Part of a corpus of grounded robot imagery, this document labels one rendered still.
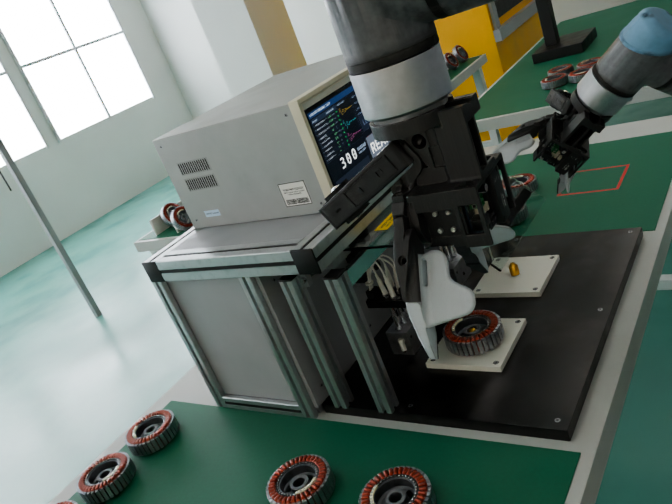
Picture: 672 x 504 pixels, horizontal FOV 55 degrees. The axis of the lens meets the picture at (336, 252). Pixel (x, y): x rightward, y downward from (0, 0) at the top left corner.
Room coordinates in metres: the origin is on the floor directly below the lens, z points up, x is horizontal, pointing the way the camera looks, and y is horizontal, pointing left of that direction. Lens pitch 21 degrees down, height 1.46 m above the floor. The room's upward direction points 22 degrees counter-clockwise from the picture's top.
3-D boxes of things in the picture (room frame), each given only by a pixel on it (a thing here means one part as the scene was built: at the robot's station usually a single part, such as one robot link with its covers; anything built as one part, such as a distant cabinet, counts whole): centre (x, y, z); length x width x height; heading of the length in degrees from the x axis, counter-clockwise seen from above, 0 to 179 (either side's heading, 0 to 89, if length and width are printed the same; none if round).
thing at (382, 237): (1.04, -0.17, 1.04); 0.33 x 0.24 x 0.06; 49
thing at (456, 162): (0.52, -0.11, 1.29); 0.09 x 0.08 x 0.12; 51
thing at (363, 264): (1.20, -0.19, 1.03); 0.62 x 0.01 x 0.03; 139
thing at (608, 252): (1.15, -0.25, 0.76); 0.64 x 0.47 x 0.02; 139
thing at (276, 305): (1.30, -0.07, 0.92); 0.66 x 0.01 x 0.30; 139
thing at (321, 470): (0.86, 0.20, 0.77); 0.11 x 0.11 x 0.04
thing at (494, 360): (1.05, -0.18, 0.78); 0.15 x 0.15 x 0.01; 49
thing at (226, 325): (1.15, 0.25, 0.91); 0.28 x 0.03 x 0.32; 49
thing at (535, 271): (1.23, -0.34, 0.78); 0.15 x 0.15 x 0.01; 49
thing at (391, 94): (0.52, -0.10, 1.37); 0.08 x 0.08 x 0.05
